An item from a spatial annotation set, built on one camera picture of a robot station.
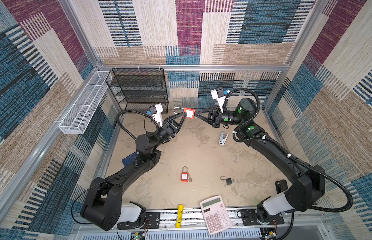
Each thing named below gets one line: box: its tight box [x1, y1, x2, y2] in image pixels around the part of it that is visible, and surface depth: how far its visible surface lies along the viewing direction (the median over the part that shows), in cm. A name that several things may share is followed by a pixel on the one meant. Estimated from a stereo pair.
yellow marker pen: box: [175, 204, 184, 228], surface depth 75 cm
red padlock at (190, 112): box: [173, 106, 196, 120], surface depth 61 cm
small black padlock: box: [220, 175, 233, 185], surface depth 87 cm
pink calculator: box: [200, 195, 233, 235], surface depth 75 cm
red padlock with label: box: [180, 166, 189, 182], surface depth 88 cm
